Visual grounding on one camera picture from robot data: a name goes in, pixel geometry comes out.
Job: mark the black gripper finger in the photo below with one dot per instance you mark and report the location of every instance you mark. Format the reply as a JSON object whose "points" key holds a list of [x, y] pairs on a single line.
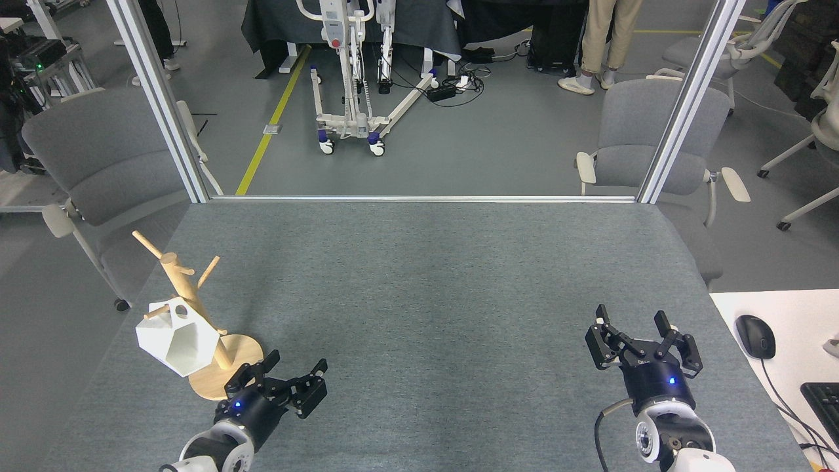
{"points": [[308, 390], [685, 351], [606, 344], [249, 377]]}

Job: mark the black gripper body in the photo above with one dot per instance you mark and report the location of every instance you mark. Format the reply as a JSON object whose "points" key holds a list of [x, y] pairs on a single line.
{"points": [[252, 413], [659, 387]]}

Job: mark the white hexagonal cup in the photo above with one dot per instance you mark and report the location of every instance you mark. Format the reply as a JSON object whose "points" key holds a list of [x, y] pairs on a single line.
{"points": [[177, 337]]}

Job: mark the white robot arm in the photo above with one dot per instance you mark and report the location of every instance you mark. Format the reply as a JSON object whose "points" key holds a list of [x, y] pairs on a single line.
{"points": [[668, 439], [210, 452]]}

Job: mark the wooden cup rack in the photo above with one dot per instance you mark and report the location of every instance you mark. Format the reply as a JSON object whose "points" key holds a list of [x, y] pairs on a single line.
{"points": [[226, 367]]}

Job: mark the black computer mouse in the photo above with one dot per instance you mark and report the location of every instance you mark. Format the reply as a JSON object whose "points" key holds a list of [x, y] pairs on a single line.
{"points": [[755, 335]]}

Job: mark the black keyboard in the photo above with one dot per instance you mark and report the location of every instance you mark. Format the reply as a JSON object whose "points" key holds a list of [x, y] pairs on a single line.
{"points": [[824, 406]]}

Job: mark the grey padded chair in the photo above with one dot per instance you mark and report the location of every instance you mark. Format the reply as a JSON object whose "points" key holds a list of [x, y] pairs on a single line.
{"points": [[105, 164], [645, 144]]}

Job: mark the silver aluminium crossbar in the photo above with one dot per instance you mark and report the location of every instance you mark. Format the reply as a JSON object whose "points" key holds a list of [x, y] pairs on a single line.
{"points": [[426, 198]]}

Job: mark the white mesh office chair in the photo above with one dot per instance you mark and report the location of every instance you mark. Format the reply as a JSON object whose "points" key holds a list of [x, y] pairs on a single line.
{"points": [[822, 131], [741, 46]]}

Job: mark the white stand on wheels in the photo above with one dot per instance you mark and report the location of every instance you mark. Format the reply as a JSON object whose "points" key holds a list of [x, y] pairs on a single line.
{"points": [[357, 121]]}

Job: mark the black power strip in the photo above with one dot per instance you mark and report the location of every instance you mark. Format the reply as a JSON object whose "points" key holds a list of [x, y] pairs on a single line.
{"points": [[442, 92]]}

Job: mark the black case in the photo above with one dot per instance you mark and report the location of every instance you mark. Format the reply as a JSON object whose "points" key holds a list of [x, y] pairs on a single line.
{"points": [[557, 46]]}

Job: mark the person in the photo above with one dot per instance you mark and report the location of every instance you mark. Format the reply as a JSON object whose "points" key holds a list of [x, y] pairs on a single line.
{"points": [[603, 39], [157, 33]]}

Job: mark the black equipment cart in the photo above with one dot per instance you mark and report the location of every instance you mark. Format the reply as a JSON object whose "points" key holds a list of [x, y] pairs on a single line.
{"points": [[33, 72]]}

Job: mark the dark cloth covered table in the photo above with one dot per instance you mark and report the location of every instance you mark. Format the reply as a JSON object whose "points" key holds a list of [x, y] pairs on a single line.
{"points": [[406, 23]]}

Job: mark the silver aluminium post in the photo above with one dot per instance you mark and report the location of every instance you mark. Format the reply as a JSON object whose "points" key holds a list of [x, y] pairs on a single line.
{"points": [[160, 105], [688, 105]]}

